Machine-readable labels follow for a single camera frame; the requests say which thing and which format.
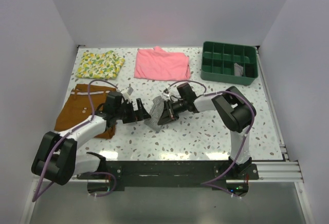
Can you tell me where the aluminium front rail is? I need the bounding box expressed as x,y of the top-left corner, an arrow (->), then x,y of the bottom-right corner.
71,160 -> 303,183

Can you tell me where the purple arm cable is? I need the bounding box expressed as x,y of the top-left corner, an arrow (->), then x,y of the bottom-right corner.
163,80 -> 257,193
31,80 -> 121,203

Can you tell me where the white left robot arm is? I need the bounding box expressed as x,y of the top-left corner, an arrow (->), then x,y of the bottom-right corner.
31,92 -> 151,185

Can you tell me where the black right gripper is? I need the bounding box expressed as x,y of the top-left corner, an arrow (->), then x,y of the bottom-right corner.
158,99 -> 187,126

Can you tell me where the pink folded shirt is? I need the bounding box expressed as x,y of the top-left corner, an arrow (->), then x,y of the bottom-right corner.
134,46 -> 191,81

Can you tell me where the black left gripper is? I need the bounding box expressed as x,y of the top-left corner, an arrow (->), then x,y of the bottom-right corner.
114,98 -> 150,124

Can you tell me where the green compartment tray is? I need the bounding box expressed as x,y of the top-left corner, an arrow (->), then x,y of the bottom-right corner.
200,41 -> 259,86

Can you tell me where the grey rolled underwear in tray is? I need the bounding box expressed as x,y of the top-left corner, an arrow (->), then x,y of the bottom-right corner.
234,63 -> 244,77

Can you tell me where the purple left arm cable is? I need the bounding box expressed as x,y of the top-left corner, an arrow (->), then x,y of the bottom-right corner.
31,80 -> 121,203

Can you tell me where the grey striped underwear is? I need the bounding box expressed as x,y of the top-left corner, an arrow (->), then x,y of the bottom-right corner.
144,96 -> 165,132

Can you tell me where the lemon print folded cloth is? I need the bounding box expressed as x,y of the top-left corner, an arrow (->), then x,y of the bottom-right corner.
75,50 -> 125,80

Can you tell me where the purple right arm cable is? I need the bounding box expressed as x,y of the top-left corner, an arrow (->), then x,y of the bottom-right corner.
163,80 -> 257,193

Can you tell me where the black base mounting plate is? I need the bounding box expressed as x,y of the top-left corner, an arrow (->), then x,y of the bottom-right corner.
77,159 -> 259,197

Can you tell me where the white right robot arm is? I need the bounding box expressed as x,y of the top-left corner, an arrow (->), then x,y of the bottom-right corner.
151,83 -> 257,179

